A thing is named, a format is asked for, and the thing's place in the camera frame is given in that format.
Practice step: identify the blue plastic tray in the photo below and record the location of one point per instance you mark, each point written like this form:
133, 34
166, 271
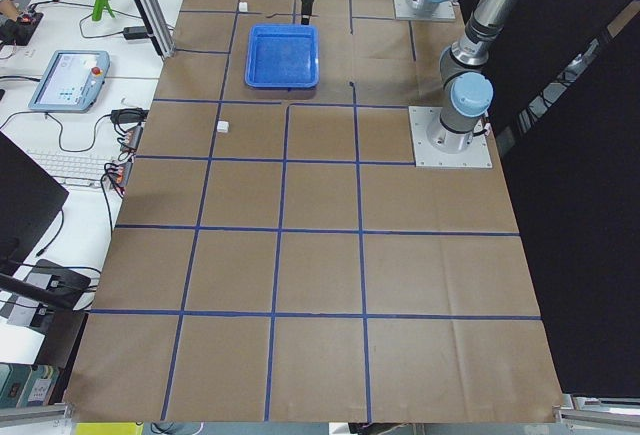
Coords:
282, 56

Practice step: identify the black power adapter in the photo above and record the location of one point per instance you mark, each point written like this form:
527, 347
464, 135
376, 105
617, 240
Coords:
134, 33

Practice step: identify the green plastic clamp tool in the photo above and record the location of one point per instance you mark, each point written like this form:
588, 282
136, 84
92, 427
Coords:
99, 7

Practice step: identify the black usb hub upper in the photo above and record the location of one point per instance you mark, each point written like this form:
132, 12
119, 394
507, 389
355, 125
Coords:
130, 140

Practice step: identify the black usb hub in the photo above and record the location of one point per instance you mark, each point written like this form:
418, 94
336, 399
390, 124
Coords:
130, 140
118, 174

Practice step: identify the teach pendant with screen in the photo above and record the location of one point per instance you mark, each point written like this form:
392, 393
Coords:
72, 81

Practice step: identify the black usb hub lower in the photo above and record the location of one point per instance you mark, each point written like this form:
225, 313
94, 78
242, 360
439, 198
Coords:
118, 174

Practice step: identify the brown paper table cover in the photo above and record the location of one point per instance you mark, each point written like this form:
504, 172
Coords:
300, 267

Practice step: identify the white keyboard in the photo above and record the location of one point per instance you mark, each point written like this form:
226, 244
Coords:
71, 170

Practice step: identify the black device with red button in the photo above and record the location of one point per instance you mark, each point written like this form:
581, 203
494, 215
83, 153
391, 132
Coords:
20, 32

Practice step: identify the black monitor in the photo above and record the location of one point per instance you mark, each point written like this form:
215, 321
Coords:
30, 201

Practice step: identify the black monitor stand base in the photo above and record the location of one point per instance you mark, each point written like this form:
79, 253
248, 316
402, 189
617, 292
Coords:
53, 286

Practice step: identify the aluminium frame post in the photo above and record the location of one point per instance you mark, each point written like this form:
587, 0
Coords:
156, 27

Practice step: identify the black adapter with cables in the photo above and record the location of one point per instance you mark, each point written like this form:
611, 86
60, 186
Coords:
128, 115

